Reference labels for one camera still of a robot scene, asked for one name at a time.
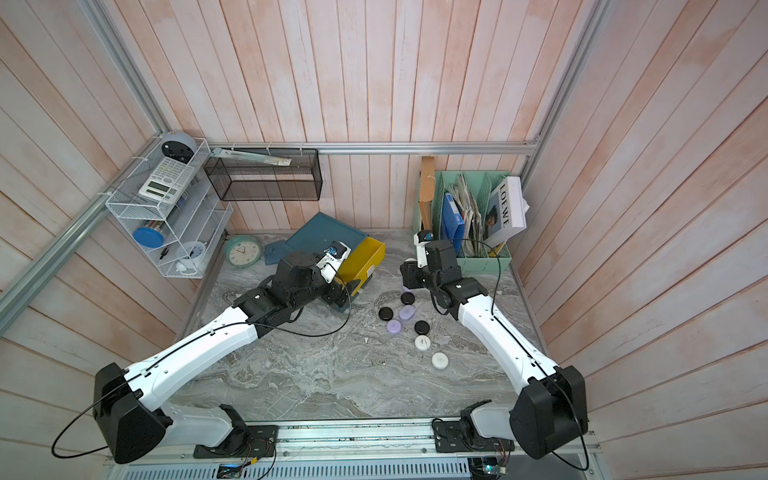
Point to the green file organizer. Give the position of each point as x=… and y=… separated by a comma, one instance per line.
x=480, y=184

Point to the white calculator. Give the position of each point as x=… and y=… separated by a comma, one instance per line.
x=167, y=182

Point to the black earphone case left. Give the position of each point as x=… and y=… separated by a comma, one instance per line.
x=385, y=314

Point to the green round alarm clock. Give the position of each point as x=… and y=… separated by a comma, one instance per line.
x=242, y=251

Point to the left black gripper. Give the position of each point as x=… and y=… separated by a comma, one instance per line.
x=332, y=295

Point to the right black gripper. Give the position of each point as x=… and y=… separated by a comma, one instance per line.
x=410, y=274

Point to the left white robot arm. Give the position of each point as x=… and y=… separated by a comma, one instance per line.
x=131, y=405

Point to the black earphone case lower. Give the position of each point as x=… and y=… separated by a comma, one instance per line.
x=422, y=328

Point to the blue round lid jar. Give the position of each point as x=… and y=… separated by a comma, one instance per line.
x=149, y=234

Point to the blue folder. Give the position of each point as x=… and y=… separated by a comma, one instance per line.
x=452, y=222

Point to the purple earphone case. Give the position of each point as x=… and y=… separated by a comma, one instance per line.
x=394, y=327
x=406, y=312

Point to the white Loewe book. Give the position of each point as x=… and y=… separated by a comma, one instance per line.
x=506, y=211

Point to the wrist white camera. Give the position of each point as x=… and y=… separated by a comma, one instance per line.
x=421, y=239
x=332, y=259

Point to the grey round speaker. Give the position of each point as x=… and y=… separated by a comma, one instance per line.
x=178, y=146

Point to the white wire shelf rack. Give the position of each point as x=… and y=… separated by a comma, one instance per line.
x=198, y=215

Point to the black earphone case top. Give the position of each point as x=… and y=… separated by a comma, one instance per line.
x=407, y=298

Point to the black mesh basket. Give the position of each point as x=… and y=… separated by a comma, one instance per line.
x=246, y=181

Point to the purple earphone case lower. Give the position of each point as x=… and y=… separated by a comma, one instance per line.
x=394, y=327

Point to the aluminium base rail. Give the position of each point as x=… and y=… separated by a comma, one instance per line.
x=418, y=448

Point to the teal drawer cabinet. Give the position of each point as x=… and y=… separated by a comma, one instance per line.
x=317, y=235

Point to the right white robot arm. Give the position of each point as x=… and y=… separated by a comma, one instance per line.
x=550, y=408

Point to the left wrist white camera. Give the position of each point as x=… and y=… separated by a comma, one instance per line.
x=332, y=259

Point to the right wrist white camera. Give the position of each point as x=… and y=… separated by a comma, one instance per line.
x=421, y=239

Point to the purple earphone case middle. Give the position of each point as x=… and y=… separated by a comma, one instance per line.
x=406, y=312

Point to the black earphone case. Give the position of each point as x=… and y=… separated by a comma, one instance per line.
x=422, y=328
x=385, y=314
x=407, y=298

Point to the yellow top drawer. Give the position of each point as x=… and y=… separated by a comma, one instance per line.
x=359, y=267

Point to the white ruler strip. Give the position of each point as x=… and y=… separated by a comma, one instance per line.
x=257, y=158

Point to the small blue notebook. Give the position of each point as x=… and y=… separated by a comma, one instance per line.
x=275, y=251

